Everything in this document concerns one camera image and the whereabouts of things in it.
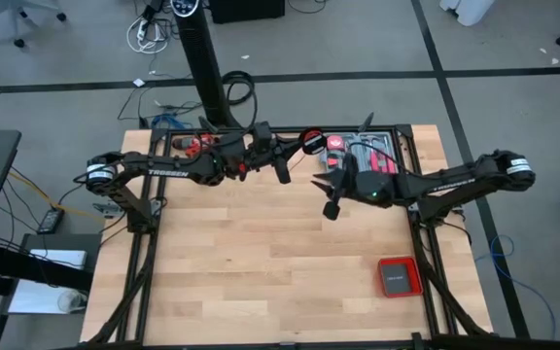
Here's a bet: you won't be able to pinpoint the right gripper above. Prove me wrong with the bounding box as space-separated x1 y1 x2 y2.
310 153 364 222

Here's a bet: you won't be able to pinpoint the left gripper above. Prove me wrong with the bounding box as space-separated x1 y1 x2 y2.
243 121 305 185

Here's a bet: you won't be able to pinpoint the grey tool kit case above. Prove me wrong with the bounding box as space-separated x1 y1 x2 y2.
319 131 401 175

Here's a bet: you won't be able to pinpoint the red plastic tray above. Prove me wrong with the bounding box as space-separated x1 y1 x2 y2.
377 256 425 298

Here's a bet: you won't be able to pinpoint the grey flat box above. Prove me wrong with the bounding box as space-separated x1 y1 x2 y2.
383 262 417 295

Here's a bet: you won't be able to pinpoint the black tower fan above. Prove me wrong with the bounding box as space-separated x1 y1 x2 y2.
170 0 241 129

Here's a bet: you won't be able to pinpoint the black cabinet box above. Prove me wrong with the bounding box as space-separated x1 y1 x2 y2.
208 0 287 25

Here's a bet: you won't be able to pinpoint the white waste bin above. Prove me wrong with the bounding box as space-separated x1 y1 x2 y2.
438 0 497 28

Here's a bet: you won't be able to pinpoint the black side table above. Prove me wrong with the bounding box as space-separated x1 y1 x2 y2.
0 231 104 350

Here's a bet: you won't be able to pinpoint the black power adapter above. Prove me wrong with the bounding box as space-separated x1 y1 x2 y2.
36 207 66 235

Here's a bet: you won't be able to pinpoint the white paper sheet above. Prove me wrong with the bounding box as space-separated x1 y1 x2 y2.
28 248 88 271

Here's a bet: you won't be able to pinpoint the clear plastic cup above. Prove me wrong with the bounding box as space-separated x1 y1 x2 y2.
56 289 88 314

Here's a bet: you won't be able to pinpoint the white office chair base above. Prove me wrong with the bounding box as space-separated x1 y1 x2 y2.
0 0 68 50

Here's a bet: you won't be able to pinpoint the black metal table frame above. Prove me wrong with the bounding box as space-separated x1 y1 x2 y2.
81 123 498 350

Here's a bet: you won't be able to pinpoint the black camera cable loop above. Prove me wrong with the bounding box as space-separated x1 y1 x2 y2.
224 77 260 142

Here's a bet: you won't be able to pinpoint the coiled black cable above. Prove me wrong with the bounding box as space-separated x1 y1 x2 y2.
221 69 257 107

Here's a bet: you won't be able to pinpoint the red cordless drill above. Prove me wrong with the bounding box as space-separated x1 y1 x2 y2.
171 133 221 159

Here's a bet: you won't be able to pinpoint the blue cable bundle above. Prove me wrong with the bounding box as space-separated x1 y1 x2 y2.
150 112 190 130

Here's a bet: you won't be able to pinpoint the thin black cables with plug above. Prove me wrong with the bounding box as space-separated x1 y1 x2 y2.
117 83 204 128

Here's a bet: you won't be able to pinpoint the long thin blue cable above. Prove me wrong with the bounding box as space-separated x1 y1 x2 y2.
473 234 558 339

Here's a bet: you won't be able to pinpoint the white power strip cables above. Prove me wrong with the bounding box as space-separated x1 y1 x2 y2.
124 14 171 55

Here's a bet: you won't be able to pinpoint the yellow cable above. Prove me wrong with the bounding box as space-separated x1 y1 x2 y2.
7 168 106 225

